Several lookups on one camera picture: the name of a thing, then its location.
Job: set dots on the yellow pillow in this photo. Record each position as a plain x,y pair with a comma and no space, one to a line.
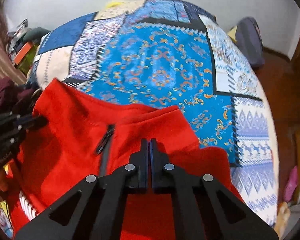
113,4

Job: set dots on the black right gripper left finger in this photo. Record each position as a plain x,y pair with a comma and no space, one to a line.
94,208

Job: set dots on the left hand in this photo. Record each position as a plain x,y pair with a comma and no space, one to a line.
3,180

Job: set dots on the grey blue bag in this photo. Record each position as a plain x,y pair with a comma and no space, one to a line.
249,41

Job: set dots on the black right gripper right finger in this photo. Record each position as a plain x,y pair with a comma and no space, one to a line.
202,207

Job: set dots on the blue patchwork bed quilt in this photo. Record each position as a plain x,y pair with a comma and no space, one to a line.
162,53

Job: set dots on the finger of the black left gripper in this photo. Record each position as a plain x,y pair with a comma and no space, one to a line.
2,116
26,122

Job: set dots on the yellow printed garment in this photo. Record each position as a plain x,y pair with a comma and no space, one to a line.
5,221

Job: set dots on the pink slipper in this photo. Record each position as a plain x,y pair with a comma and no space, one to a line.
291,184

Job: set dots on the orange box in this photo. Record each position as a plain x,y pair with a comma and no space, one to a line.
22,52

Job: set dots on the maroon garment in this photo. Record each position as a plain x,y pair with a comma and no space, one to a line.
15,98

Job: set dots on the red fleece jacket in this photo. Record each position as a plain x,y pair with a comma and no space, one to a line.
84,136

